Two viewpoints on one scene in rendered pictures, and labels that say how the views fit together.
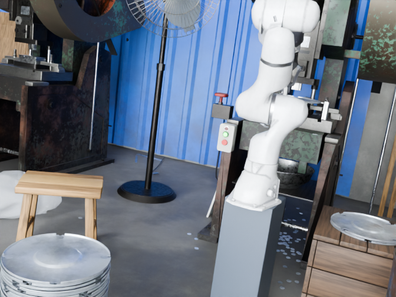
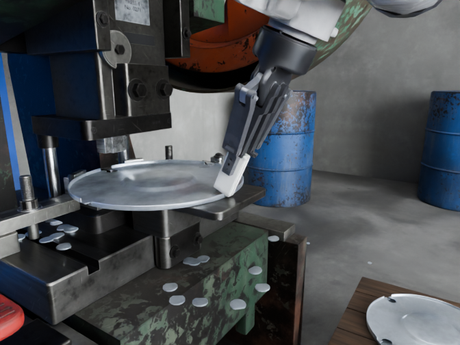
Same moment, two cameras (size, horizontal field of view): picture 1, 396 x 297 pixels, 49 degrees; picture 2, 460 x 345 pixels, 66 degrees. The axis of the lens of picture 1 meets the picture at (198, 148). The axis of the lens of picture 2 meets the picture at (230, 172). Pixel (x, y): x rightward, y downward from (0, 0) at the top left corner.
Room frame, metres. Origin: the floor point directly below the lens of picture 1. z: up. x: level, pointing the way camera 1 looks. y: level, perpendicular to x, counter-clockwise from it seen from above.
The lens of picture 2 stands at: (1.96, 0.12, 0.95)
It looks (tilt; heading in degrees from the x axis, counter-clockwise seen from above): 14 degrees down; 283
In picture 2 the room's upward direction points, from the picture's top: straight up
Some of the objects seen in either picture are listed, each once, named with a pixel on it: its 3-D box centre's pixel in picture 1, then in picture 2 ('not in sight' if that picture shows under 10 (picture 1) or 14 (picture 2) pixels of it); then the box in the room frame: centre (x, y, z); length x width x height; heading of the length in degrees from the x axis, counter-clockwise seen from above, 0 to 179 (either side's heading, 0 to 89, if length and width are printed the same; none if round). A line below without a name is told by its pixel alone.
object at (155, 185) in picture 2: (290, 98); (159, 179); (2.21, -0.43, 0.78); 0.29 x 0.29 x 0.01
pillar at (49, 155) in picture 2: not in sight; (50, 163); (2.41, -0.42, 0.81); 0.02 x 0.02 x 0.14
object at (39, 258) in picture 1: (58, 256); not in sight; (1.12, 0.35, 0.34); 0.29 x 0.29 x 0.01
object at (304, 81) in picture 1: (297, 82); (106, 129); (2.33, -0.47, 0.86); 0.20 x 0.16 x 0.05; 70
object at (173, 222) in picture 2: not in sight; (183, 221); (2.16, -0.41, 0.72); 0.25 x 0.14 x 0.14; 160
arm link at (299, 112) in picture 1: (278, 129); not in sight; (1.55, -0.28, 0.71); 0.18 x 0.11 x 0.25; 77
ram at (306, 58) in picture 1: (302, 47); (115, 26); (2.29, -0.46, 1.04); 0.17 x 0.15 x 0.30; 160
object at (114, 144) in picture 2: (296, 86); (112, 141); (2.32, -0.47, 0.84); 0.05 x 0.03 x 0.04; 70
